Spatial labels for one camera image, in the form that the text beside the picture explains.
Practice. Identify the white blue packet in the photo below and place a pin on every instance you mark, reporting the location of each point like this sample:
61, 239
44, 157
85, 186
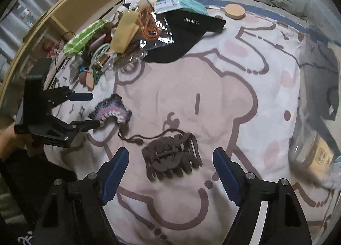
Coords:
164, 6

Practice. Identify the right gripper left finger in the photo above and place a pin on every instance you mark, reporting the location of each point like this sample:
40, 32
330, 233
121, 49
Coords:
73, 211

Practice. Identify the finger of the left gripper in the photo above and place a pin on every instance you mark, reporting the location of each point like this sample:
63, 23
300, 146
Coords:
86, 125
73, 96

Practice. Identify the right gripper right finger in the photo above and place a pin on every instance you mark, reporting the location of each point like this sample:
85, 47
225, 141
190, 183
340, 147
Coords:
285, 222

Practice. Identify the clear plastic storage bin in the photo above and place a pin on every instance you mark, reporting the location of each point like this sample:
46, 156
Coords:
319, 102

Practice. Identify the wooden shelf unit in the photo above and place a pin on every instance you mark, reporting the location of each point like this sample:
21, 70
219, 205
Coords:
59, 21

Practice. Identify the black UVLABEL visor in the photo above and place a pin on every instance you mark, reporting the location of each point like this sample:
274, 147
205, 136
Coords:
187, 29

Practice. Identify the teal packet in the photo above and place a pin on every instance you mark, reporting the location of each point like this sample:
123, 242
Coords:
191, 6

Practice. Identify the purple crochet pouch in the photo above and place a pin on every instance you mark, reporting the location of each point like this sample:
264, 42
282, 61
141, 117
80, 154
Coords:
111, 108

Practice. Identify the brown hair claw clip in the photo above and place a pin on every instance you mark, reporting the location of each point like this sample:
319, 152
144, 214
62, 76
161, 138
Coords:
177, 155

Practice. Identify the green patterned pouch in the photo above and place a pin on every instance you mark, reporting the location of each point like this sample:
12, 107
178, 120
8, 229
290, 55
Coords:
78, 42

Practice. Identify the small yellow box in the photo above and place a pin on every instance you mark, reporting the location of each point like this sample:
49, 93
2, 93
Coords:
322, 158

